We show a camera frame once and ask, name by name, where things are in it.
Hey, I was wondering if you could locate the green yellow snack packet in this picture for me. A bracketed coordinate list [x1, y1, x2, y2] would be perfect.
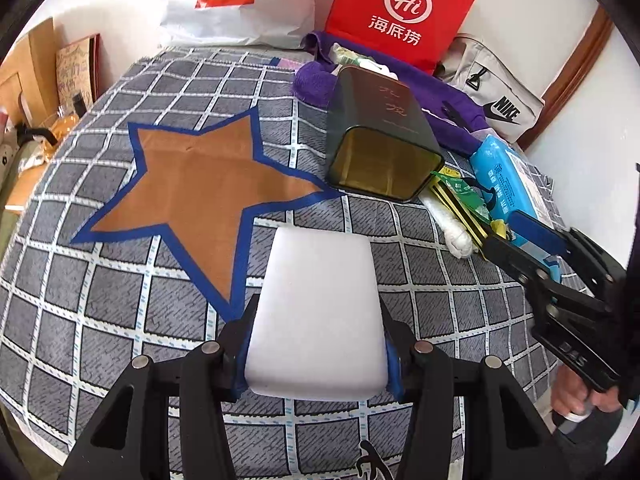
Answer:
[432, 182, 503, 256]

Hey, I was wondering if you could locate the person's right hand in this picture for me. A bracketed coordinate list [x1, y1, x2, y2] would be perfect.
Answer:
[551, 365, 597, 423]

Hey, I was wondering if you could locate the blue wet wipes pack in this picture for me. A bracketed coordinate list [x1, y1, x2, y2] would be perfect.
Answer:
[469, 135, 566, 281]

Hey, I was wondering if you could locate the dark green tin box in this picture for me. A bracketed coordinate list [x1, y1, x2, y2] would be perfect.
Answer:
[325, 65, 446, 204]

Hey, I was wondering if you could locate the wooden door frame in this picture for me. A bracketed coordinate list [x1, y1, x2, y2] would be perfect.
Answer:
[517, 7, 613, 151]

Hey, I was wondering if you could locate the grey shoulder bag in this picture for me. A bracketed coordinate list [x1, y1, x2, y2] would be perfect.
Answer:
[435, 34, 546, 143]

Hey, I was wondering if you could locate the red paper bag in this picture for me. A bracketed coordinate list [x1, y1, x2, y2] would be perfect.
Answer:
[324, 0, 481, 73]

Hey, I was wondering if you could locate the green tissue pack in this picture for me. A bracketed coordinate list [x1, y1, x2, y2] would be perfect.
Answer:
[330, 42, 363, 67]

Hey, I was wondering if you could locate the grey checked bed sheet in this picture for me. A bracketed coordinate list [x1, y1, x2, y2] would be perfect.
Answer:
[0, 45, 566, 480]

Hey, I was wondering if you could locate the brown star mat blue border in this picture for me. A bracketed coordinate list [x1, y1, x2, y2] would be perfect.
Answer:
[70, 106, 341, 322]

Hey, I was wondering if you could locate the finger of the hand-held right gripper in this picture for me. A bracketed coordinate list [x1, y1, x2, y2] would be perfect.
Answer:
[482, 235, 556, 311]
[510, 210, 628, 306]

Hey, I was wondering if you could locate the brown handwritten board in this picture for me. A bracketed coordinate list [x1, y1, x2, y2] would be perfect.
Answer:
[55, 34, 102, 111]

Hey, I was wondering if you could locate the white sponge block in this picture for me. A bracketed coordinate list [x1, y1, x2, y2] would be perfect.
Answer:
[243, 226, 390, 402]

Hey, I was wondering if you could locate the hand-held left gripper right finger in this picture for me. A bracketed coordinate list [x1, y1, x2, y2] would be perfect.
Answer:
[377, 300, 566, 480]

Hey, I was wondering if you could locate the white cotton swab pack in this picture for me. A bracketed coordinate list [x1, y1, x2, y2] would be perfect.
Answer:
[419, 192, 473, 261]

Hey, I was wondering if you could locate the purple towel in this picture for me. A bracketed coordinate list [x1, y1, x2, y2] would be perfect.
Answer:
[292, 30, 491, 156]

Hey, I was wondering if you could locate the white crumpled cloth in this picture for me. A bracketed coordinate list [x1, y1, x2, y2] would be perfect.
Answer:
[357, 57, 401, 81]

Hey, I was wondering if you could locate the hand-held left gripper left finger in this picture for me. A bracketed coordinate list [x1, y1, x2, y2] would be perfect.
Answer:
[62, 292, 261, 480]

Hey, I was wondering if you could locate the cardboard box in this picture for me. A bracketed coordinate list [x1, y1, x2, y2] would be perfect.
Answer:
[0, 17, 57, 128]

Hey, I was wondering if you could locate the white plastic bag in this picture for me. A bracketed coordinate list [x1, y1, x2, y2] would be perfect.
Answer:
[160, 0, 351, 51]

